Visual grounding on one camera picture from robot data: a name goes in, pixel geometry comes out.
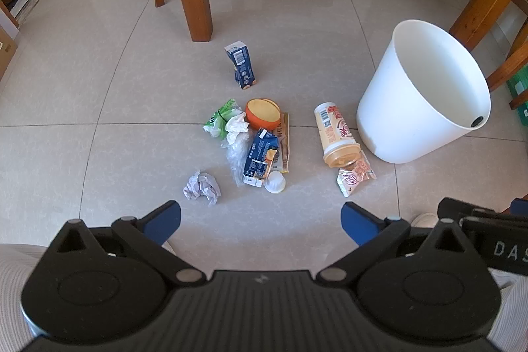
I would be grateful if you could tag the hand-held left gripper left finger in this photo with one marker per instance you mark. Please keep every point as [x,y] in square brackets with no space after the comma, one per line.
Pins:
[163,222]

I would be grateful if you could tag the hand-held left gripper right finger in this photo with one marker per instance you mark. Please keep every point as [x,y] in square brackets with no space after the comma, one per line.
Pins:
[359,226]

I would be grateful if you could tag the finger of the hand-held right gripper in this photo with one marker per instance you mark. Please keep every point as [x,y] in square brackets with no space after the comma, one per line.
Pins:
[462,207]

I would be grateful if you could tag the pink and white snack packet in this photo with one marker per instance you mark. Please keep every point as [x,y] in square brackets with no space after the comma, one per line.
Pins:
[354,176]

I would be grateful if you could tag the white paper ball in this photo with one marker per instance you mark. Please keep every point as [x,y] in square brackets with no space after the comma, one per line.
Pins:
[202,187]

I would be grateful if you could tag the clear plastic bag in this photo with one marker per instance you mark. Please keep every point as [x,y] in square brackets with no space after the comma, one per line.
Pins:
[236,162]

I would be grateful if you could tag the beige milk tea cup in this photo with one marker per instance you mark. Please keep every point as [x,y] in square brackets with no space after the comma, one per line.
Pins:
[334,129]

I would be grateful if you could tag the brown wrapper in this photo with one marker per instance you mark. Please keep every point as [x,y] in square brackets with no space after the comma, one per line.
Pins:
[283,146]

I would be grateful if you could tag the white plastic trash bin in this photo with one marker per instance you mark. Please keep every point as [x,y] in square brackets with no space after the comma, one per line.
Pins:
[412,108]

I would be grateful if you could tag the blue milk carton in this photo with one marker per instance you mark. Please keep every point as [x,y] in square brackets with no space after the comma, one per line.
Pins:
[258,154]
[243,65]

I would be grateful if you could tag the green snack packet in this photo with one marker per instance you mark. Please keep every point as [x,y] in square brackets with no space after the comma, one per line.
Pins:
[216,117]

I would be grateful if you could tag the white tissue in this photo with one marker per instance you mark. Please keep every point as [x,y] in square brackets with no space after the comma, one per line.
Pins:
[236,126]

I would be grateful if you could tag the orange plastic bowl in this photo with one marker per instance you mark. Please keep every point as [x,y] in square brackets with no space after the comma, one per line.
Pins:
[262,115]

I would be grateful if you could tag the person's white shoe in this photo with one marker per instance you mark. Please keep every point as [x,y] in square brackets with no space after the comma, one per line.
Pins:
[425,221]

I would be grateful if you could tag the person's right leg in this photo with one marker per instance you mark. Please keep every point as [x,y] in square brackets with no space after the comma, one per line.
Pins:
[513,315]

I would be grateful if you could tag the person's leg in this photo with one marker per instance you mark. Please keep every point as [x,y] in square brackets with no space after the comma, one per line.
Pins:
[16,294]
[513,315]

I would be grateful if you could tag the green plastic box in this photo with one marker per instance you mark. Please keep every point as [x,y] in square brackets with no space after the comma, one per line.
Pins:
[520,88]

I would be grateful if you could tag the person's left leg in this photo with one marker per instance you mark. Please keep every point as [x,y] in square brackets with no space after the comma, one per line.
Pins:
[16,294]

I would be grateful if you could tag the cardboard box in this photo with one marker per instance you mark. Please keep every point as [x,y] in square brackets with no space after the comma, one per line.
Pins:
[6,51]

